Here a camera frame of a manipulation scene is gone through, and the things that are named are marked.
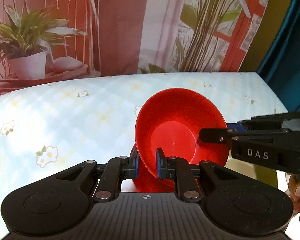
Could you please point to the person right hand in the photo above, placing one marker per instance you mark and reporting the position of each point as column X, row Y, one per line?
column 294, row 189

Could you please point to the teal curtain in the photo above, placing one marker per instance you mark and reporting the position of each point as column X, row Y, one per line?
column 280, row 68

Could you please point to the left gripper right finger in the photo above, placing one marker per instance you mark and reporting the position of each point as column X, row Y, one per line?
column 183, row 174

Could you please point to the large green square plate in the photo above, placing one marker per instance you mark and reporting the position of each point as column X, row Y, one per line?
column 260, row 173

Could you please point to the red plastic bowl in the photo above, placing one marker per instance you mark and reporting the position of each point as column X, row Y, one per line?
column 172, row 119
column 146, row 182

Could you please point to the printed room backdrop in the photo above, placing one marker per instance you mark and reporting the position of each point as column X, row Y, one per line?
column 120, row 37

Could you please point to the floral checkered tablecloth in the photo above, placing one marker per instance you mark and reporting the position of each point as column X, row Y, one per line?
column 48, row 128

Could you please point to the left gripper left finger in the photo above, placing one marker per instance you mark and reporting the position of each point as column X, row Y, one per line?
column 111, row 175

